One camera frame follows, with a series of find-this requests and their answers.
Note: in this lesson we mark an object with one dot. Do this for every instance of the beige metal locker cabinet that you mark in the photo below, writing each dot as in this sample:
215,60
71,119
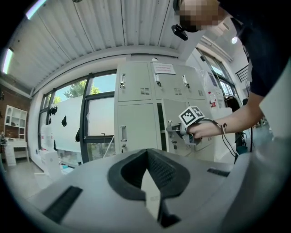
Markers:
134,79

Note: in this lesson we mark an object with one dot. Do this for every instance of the grey metal locker door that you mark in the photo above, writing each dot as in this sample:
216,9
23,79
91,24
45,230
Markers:
172,109

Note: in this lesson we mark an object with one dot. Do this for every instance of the person's right forearm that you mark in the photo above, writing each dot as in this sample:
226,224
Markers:
236,123

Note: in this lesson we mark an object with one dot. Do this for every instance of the clear dispenser water bottle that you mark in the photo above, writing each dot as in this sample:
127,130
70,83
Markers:
46,136

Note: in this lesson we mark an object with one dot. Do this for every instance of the person's right hand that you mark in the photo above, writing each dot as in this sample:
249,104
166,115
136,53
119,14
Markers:
201,130

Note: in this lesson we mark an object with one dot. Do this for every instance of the white shelf desk unit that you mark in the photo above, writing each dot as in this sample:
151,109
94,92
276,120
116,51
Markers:
20,144

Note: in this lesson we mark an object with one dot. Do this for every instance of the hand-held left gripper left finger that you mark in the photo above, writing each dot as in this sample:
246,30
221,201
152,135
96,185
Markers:
91,193

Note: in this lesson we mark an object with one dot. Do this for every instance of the dark framed window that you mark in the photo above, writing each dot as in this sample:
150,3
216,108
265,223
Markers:
100,118

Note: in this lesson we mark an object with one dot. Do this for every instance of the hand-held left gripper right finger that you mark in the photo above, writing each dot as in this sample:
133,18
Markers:
200,193

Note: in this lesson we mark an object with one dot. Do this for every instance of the white paper notice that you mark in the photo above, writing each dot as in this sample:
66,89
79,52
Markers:
163,68

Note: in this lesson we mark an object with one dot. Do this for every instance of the ceiling strip light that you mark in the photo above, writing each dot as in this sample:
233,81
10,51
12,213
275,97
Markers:
8,60
35,10

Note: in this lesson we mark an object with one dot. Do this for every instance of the person's body in navy clothes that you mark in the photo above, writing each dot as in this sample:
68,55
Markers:
261,45

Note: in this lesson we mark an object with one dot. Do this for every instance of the black head camera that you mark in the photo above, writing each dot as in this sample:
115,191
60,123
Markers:
179,31

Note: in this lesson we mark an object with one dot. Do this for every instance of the white water dispenser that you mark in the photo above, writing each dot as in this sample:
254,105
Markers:
51,163

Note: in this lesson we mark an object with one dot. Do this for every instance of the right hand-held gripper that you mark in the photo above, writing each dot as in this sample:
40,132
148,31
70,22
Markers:
187,117

